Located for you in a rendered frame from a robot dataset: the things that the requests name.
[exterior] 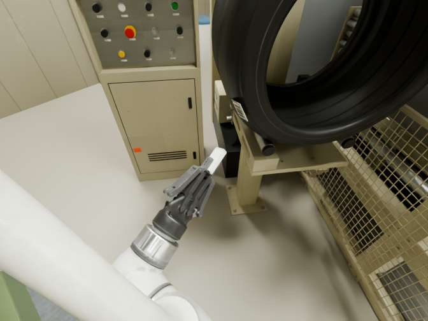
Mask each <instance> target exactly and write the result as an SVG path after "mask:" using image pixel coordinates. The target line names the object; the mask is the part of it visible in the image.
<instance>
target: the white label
mask: <svg viewBox="0 0 428 321"><path fill-rule="evenodd" d="M231 100H232V103H233V105H234V107H235V109H236V111H237V112H238V115H239V116H240V117H241V118H243V119H244V120H246V121H248V120H247V118H246V115H245V113H244V111H243V109H242V107H241V105H240V104H239V103H238V102H236V101H234V100H233V99H231Z"/></svg>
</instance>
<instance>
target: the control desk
mask: <svg viewBox="0 0 428 321"><path fill-rule="evenodd" d="M68 1H69V3H70V5H71V9H72V11H73V13H74V16H75V19H76V21H77V24H78V27H79V28H80V32H81V34H82V36H83V39H84V42H85V44H86V47H87V50H88V51H89V55H90V58H91V59H92V62H93V65H94V67H95V70H96V73H97V75H98V77H99V80H100V82H101V85H102V87H103V90H104V93H105V95H106V98H107V100H108V103H109V105H110V108H111V111H112V113H113V116H114V118H115V121H116V123H117V126H118V129H119V131H120V134H121V136H122V139H123V141H124V144H125V147H126V149H127V152H128V154H129V157H130V159H131V162H132V165H133V167H134V170H135V172H136V175H137V177H138V180H139V182H143V181H150V180H162V179H169V178H179V177H181V175H183V174H184V173H185V172H186V171H187V170H188V169H189V168H190V167H191V166H193V165H196V166H201V165H202V163H203V162H204V134H203V106H202V90H201V61H200V46H199V17H198V2H197V0H68ZM133 148H141V152H134V149H133Z"/></svg>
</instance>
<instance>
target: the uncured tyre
mask: <svg viewBox="0 0 428 321"><path fill-rule="evenodd" d="M296 1H297V0H215V5H214V10H213V19H212V27H211V40H212V48H213V56H214V60H215V64H216V67H217V70H218V73H219V75H220V79H221V81H222V85H223V87H224V90H225V93H226V96H227V98H228V100H229V102H230V104H231V106H232V108H233V110H234V111H235V113H236V114H237V116H238V117H239V118H240V119H241V120H242V121H243V122H244V123H245V124H246V125H247V126H248V127H249V128H251V130H252V131H254V132H255V133H257V134H258V135H259V136H262V137H263V138H266V139H268V140H270V141H274V142H276V143H281V144H285V145H317V144H323V143H330V142H333V141H337V140H340V139H343V138H347V137H349V136H352V135H354V134H357V133H359V132H361V131H363V130H365V129H367V128H369V127H371V126H373V125H375V124H377V123H378V122H380V121H382V120H383V119H385V118H387V117H388V116H389V115H391V114H393V113H394V112H395V111H397V110H398V109H399V108H400V107H402V106H403V105H405V104H406V103H407V102H408V101H409V100H410V99H412V98H413V97H414V96H416V95H417V94H418V93H419V92H420V91H421V90H422V89H423V88H424V87H425V86H426V85H427V84H428V0H363V3H362V8H361V11H360V15H359V18H358V21H357V23H356V25H355V28H354V30H353V32H352V33H351V35H350V37H349V39H348V41H347V42H346V43H345V45H344V47H343V48H342V49H341V50H340V51H339V53H338V54H337V55H336V56H335V58H333V60H332V61H330V63H328V64H327V65H326V66H325V67H324V68H322V69H321V70H320V71H318V72H317V73H315V74H314V75H312V76H310V77H308V78H306V79H304V80H301V81H299V82H295V83H289V84H273V83H268V82H266V76H267V69H268V62H269V57H270V54H271V50H272V47H273V44H274V42H275V39H276V37H277V34H278V32H279V30H280V28H281V26H282V24H283V22H284V20H285V19H286V17H287V15H288V14H289V12H290V10H291V9H292V7H293V5H294V4H295V3H296ZM231 99H233V100H234V101H236V102H238V103H239V104H240V105H241V107H242V109H243V111H244V113H245V115H246V118H247V120H248V121H246V120H244V119H243V118H241V117H240V116H239V115H238V112H237V111H236V109H235V107H234V105H233V103H232V100H231Z"/></svg>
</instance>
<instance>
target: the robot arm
mask: <svg viewBox="0 0 428 321"><path fill-rule="evenodd" d="M226 153H227V152H226V151H225V150H224V149H223V148H218V147H216V148H215V149H214V151H213V152H212V154H211V155H210V156H209V157H207V158H206V159H205V161H204V162H203V163H202V165H201V166H196V165H193V166H191V167H190V168H189V169H188V170H187V171H186V172H185V173H184V174H183V175H181V177H179V179H177V181H175V182H174V184H172V185H171V186H169V187H167V188H165V189H164V190H163V193H165V195H166V197H167V201H166V203H165V206H164V208H163V209H162V210H159V212H158V214H156V216H155V217H154V219H153V220H152V223H153V225H151V224H146V225H145V226H144V228H142V230H141V231H140V233H139V234H138V235H137V237H136V239H135V240H134V241H133V242H132V244H131V245H130V246H129V248H128V249H127V250H126V251H125V252H124V253H122V254H121V255H119V256H118V258H117V259H116V260H115V261H114V263H113V264H112V265H111V264H110V263H109V262H108V261H107V260H106V259H104V258H103V257H102V256H101V255H99V254H98V253H97V252H96V251H95V250H94V249H93V248H92V247H91V246H90V245H88V244H87V243H86V242H85V241H84V240H82V239H81V237H79V236H78V235H77V234H76V233H75V232H74V231H72V230H71V229H70V228H69V227H68V226H67V225H66V224H65V223H64V222H62V221H61V220H60V219H59V218H58V217H56V216H55V215H54V214H53V213H52V212H51V211H50V210H48V209H47V208H46V207H45V206H43V205H42V204H41V203H40V202H39V201H38V200H37V199H35V198H34V197H33V196H32V195H30V193H28V192H27V191H26V190H25V189H23V188H22V187H21V186H20V185H19V184H18V183H17V182H15V181H14V180H13V179H11V178H10V177H9V176H8V175H7V174H6V173H5V172H3V171H2V170H1V169H0V270H2V271H4V272H5V273H7V274H8V275H10V276H11V277H13V278H14V279H16V280H18V281H19V282H20V283H23V284H24V285H25V286H27V287H29V288H30V289H31V290H33V291H35V292H36V293H38V294H39V295H41V296H43V297H44V298H45V299H47V300H49V301H50V302H52V303H54V304H55V305H56V306H58V307H60V308H61V309H63V310H64V311H66V312H67V313H69V314H70V315H72V316H74V317H75V318H77V319H78V320H80V321H212V319H211V318H210V317H209V316H208V314H207V313H206V312H205V311H204V310H203V309H202V307H200V306H199V305H198V304H197V303H196V302H195V301H194V300H193V299H191V298H190V297H189V296H188V295H186V294H184V293H183V292H180V291H179V290H178V289H176V288H175V287H174V286H173V285H172V284H171V283H170V282H169V281H168V279H167V278H166V276H165V274H164V273H163V270H164V269H165V267H166V266H167V265H168V262H169V261H170V260H171V258H172V256H173V255H174V254H175V252H176V251H177V249H178V247H179V246H178V243H177V242H176V240H177V241H178V240H180V238H181V237H182V236H183V234H184V232H185V231H186V230H187V223H188V222H189V221H190V220H192V217H198V218H201V217H202V215H203V209H204V207H205V205H206V202H207V200H208V198H209V196H210V194H211V191H212V189H213V187H214V185H215V181H213V175H214V173H215V171H216V170H217V169H218V167H219V163H220V161H221V160H222V159H223V158H224V156H225V154H226Z"/></svg>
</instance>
